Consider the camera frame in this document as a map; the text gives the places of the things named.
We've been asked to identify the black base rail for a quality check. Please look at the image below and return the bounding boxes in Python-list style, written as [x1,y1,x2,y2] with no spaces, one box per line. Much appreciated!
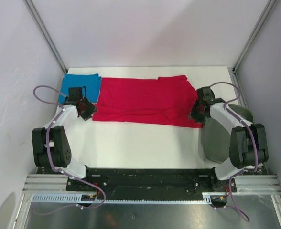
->
[66,167,238,201]

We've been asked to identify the aluminium profile crossbar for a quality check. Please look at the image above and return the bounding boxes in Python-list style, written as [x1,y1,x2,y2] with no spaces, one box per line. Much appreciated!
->
[235,175,281,195]

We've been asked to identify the folded blue t shirt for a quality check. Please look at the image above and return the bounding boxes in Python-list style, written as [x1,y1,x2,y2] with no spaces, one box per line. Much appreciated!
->
[60,73,102,103]

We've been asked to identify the aluminium frame post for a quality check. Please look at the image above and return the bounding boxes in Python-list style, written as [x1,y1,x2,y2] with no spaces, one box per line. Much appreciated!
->
[23,0,68,73]
[232,0,279,74]

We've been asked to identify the left aluminium frame post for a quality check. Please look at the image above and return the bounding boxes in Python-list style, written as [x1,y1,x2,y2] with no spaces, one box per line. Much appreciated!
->
[23,0,68,73]

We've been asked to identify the grey slotted cable duct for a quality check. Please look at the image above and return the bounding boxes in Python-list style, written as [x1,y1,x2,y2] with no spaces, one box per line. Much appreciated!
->
[32,193,212,205]

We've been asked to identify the red t shirt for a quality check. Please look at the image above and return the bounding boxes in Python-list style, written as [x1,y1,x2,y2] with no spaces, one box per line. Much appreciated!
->
[93,75,203,128]

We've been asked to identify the right aluminium frame post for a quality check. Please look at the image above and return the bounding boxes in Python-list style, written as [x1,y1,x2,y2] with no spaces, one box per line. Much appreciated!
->
[232,0,279,74]

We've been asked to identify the dark green plastic tray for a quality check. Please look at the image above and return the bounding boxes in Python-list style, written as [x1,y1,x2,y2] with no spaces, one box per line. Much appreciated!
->
[200,103,265,172]

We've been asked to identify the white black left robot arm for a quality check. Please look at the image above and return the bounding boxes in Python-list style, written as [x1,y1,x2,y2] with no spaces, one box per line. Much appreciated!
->
[32,85,97,191]

